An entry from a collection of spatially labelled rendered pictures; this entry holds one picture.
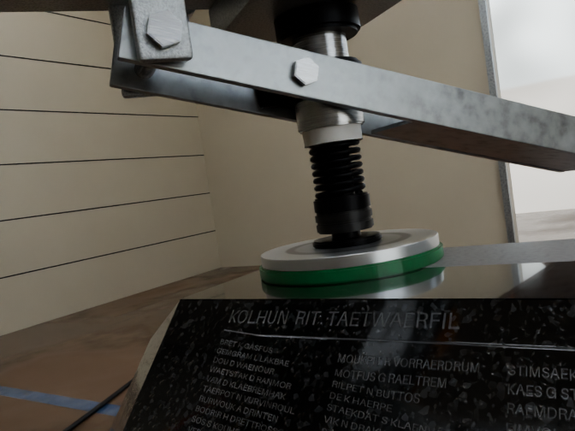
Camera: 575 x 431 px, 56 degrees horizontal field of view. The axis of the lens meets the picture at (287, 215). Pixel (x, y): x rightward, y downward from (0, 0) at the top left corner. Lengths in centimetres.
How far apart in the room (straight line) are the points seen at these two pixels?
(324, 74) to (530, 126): 29
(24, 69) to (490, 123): 541
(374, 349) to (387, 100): 30
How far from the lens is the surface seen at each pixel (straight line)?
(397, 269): 57
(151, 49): 52
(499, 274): 52
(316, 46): 64
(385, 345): 45
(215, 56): 56
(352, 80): 61
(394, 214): 584
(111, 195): 614
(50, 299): 568
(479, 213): 556
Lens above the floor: 93
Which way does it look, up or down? 3 degrees down
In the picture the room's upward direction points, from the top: 8 degrees counter-clockwise
